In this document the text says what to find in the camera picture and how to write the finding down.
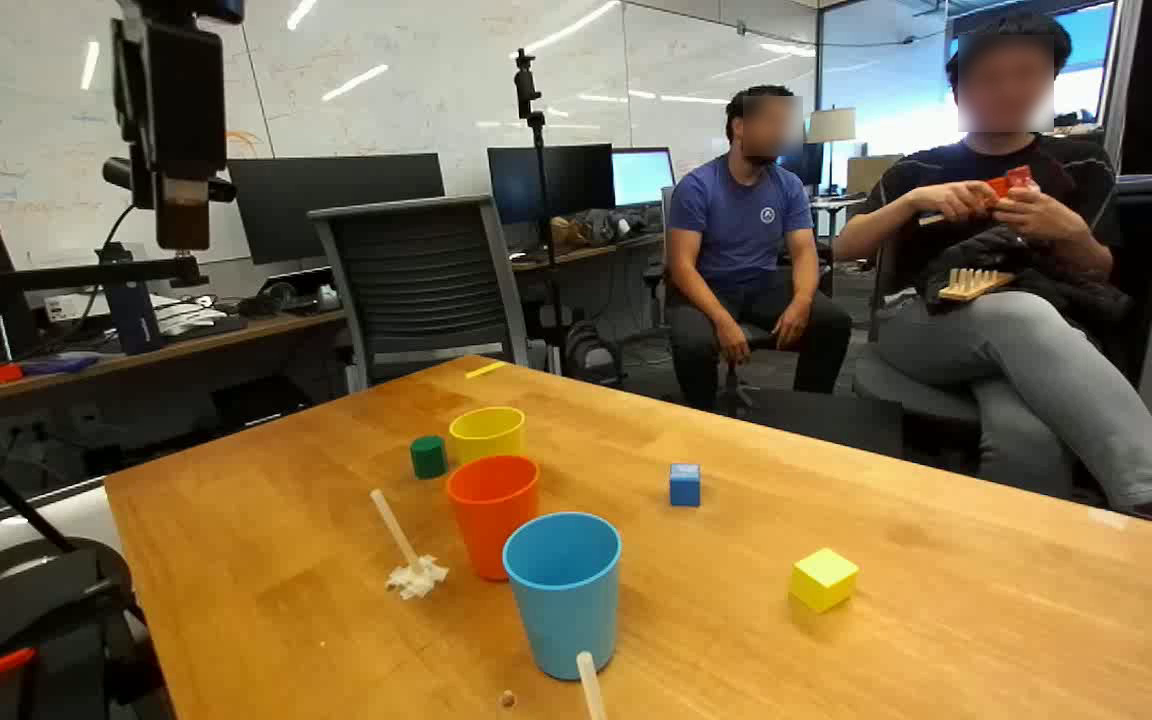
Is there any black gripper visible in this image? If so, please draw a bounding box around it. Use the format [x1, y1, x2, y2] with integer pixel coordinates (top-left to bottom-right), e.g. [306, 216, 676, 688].
[140, 17, 231, 256]

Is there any yellow plastic cup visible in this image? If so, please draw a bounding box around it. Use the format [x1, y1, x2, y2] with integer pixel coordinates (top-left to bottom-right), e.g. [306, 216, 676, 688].
[445, 404, 529, 466]

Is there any blue plastic cup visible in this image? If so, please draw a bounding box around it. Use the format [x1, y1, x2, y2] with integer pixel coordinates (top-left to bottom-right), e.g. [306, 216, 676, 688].
[501, 506, 628, 685]

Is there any orange plastic cup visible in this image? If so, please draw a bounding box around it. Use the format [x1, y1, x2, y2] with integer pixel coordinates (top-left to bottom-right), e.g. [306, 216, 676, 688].
[440, 452, 544, 582]

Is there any white items pile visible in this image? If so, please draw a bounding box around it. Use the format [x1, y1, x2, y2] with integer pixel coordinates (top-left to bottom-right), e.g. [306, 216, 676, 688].
[148, 291, 230, 338]

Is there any long wooden desk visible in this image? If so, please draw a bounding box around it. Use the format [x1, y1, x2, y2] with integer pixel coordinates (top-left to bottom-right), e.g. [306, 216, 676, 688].
[0, 308, 354, 416]

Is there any wide black monitor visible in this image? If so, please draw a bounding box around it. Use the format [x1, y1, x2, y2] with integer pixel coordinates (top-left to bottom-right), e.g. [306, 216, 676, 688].
[230, 147, 447, 268]

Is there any grey mesh office chair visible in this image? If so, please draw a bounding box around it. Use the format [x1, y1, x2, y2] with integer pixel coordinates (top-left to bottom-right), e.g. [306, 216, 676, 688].
[309, 191, 536, 400]

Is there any black rod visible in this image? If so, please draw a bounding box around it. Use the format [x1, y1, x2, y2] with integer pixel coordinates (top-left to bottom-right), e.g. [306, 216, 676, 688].
[0, 416, 76, 552]

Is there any green octagonal block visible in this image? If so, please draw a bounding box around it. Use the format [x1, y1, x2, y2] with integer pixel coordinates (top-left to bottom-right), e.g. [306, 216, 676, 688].
[408, 433, 454, 484]

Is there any tall black tripod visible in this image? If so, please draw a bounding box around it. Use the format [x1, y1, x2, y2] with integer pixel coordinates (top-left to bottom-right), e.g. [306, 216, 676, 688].
[510, 43, 576, 376]

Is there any black computer monitor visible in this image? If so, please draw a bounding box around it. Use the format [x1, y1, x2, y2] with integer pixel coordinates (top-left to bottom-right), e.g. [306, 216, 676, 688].
[484, 138, 620, 227]

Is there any round black device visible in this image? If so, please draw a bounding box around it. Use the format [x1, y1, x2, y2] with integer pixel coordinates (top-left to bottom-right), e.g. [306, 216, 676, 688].
[0, 532, 177, 720]

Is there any clear straw with white tape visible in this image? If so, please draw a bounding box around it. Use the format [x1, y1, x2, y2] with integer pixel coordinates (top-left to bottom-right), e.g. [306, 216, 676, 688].
[368, 484, 454, 605]

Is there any lit laptop screen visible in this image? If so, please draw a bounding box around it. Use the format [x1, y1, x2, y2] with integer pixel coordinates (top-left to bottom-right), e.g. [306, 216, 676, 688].
[607, 143, 682, 211]

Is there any person in blue shirt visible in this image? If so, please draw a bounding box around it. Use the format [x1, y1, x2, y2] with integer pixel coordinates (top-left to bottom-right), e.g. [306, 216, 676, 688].
[663, 79, 856, 410]

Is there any blue cube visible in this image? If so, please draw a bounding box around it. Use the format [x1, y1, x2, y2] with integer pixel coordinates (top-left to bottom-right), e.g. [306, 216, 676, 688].
[663, 460, 709, 512]

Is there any white lampshade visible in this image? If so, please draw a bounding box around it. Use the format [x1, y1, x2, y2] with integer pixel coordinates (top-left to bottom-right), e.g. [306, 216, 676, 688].
[809, 103, 862, 147]

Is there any brown cardboard box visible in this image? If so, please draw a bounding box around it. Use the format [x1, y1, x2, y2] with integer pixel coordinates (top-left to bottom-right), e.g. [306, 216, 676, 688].
[843, 150, 910, 198]

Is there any yellow cube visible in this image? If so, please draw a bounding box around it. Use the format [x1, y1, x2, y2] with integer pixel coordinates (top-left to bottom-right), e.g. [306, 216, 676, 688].
[787, 543, 865, 614]

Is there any small wooden board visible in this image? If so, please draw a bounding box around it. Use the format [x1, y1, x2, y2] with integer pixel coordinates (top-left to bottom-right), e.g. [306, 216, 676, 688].
[934, 265, 1020, 308]

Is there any orange toy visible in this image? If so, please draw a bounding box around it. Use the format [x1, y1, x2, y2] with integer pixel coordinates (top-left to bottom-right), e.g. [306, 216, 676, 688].
[977, 165, 1040, 206]

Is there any person in black shirt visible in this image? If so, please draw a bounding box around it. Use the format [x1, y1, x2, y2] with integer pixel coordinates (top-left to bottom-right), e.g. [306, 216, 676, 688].
[832, 8, 1152, 537]

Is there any black frame with red knob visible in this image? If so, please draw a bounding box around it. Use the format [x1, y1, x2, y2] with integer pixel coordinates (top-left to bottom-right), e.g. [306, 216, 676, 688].
[0, 211, 209, 361]

